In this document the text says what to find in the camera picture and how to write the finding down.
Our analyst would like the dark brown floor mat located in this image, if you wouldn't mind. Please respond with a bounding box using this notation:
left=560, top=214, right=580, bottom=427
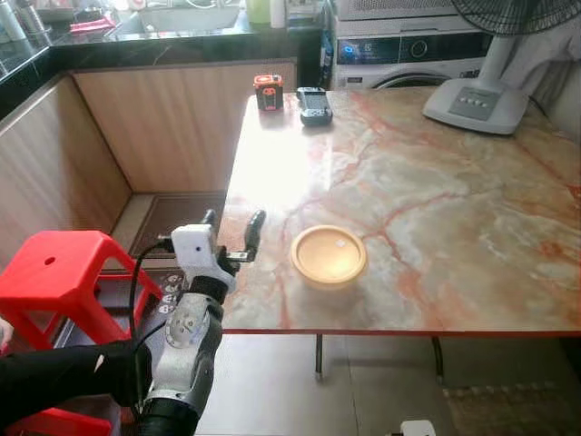
left=127, top=191, right=228, bottom=260

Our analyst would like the yellow round bowl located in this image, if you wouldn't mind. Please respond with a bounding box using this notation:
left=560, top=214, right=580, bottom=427
left=290, top=224, right=369, bottom=290

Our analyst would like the wooden counter cabinet front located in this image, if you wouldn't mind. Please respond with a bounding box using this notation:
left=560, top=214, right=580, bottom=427
left=0, top=59, right=299, bottom=264

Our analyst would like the dark printed floor mat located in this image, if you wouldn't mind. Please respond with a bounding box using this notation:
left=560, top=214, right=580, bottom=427
left=54, top=263, right=196, bottom=346

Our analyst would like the red plastic stool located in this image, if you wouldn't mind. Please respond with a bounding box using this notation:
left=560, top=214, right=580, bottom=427
left=0, top=230, right=164, bottom=436

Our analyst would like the black stone kitchen counter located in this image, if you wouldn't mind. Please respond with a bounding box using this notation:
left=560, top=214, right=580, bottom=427
left=0, top=9, right=326, bottom=119

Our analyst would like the marble pattern folding table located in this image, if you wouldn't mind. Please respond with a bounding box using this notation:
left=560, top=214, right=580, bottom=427
left=221, top=86, right=581, bottom=382

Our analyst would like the steel kitchen sink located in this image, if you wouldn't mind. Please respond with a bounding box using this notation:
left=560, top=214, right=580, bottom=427
left=113, top=5, right=244, bottom=37

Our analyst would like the person's leg in black trousers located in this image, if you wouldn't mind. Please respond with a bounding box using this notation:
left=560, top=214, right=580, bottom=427
left=0, top=341, right=155, bottom=428

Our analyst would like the green bottle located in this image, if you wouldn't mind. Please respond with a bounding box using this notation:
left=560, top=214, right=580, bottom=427
left=246, top=0, right=272, bottom=25

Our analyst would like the pink cloth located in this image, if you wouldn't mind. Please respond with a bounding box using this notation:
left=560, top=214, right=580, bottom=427
left=70, top=15, right=116, bottom=35

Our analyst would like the white front-load washing machine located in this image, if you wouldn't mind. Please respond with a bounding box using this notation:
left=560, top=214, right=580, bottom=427
left=331, top=0, right=496, bottom=90

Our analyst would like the grey hanging cloth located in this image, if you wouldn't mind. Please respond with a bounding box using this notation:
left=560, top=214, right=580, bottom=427
left=504, top=32, right=581, bottom=101

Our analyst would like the grey standing fan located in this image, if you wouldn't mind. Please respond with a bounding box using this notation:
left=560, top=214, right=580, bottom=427
left=422, top=0, right=581, bottom=136

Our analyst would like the patterned brown rug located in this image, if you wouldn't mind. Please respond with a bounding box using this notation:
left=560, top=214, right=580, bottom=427
left=442, top=381, right=581, bottom=436

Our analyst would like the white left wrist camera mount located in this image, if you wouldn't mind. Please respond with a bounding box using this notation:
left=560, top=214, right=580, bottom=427
left=171, top=223, right=235, bottom=292

